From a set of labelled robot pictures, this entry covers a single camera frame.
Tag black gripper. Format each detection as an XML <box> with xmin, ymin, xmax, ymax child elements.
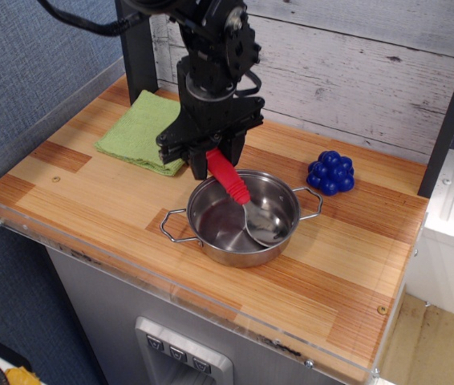
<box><xmin>156</xmin><ymin>87</ymin><xmax>265</xmax><ymax>180</ymax></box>

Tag red handled metal spoon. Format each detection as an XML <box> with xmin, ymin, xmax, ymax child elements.
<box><xmin>206</xmin><ymin>148</ymin><xmax>289</xmax><ymax>247</ymax></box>

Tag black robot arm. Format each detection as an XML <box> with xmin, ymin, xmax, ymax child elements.
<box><xmin>128</xmin><ymin>1</ymin><xmax>265</xmax><ymax>180</ymax></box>

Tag green folded cloth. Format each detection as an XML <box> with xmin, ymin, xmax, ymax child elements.
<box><xmin>95</xmin><ymin>91</ymin><xmax>184</xmax><ymax>176</ymax></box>

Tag stainless steel pot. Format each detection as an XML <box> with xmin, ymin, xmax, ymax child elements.
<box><xmin>160</xmin><ymin>169</ymin><xmax>323</xmax><ymax>268</ymax></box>

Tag blue bumpy ball toy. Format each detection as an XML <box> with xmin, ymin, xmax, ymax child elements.
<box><xmin>306</xmin><ymin>150</ymin><xmax>355</xmax><ymax>196</ymax></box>

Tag clear acrylic edge guard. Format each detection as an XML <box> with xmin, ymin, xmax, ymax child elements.
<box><xmin>0</xmin><ymin>60</ymin><xmax>426</xmax><ymax>384</ymax></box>

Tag grey toy cabinet front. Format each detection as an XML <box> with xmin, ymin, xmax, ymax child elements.
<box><xmin>48</xmin><ymin>249</ymin><xmax>337</xmax><ymax>384</ymax></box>

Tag silver dispenser button panel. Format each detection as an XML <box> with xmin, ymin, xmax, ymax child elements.
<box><xmin>135</xmin><ymin>316</ymin><xmax>234</xmax><ymax>384</ymax></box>

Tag dark left frame post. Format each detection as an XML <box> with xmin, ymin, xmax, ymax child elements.
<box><xmin>120</xmin><ymin>15</ymin><xmax>159</xmax><ymax>103</ymax></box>

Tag black braided cable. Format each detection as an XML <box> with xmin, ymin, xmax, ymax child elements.
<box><xmin>36</xmin><ymin>0</ymin><xmax>140</xmax><ymax>38</ymax></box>

